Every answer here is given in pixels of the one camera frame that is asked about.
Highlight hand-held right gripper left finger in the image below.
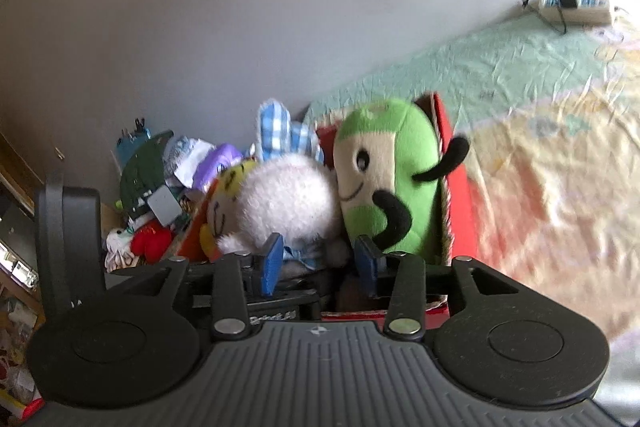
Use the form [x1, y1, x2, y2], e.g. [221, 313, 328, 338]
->
[107, 232, 285, 342]

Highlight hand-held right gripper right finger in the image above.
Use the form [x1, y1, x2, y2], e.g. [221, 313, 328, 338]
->
[352, 234, 521, 342]

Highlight white plush blue checkered ears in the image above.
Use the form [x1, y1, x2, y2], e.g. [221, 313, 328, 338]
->
[217, 99, 351, 270]

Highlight yellow tiger plush toy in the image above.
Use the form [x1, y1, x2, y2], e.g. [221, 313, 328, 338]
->
[200, 159, 258, 260]

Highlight red cardboard box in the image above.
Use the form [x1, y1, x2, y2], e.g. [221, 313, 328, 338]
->
[177, 92, 481, 320]

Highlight green plush toy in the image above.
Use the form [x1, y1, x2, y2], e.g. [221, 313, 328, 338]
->
[332, 98, 471, 265]

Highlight small white plush toy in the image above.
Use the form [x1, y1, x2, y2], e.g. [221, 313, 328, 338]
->
[103, 227, 136, 272]

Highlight red plush toy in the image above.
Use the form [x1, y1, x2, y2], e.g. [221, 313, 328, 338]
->
[131, 225, 173, 264]

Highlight wooden furniture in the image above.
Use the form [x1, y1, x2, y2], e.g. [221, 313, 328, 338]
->
[0, 129, 46, 218]

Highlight grey card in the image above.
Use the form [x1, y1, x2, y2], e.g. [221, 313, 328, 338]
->
[147, 187, 181, 225]

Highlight purple packet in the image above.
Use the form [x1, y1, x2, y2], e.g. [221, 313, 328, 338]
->
[192, 143, 246, 192]

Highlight blue plastic item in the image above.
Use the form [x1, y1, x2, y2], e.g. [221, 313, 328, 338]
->
[116, 118, 152, 158]

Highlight white blue printed packet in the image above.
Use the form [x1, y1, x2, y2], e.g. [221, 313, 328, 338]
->
[162, 136, 213, 188]

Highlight red flat box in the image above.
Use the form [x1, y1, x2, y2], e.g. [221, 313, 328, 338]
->
[0, 389, 46, 423]

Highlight printed bed sheet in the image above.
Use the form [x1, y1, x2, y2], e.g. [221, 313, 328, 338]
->
[302, 7, 640, 348]

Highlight white power strip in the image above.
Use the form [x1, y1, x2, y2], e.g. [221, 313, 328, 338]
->
[537, 0, 616, 25]

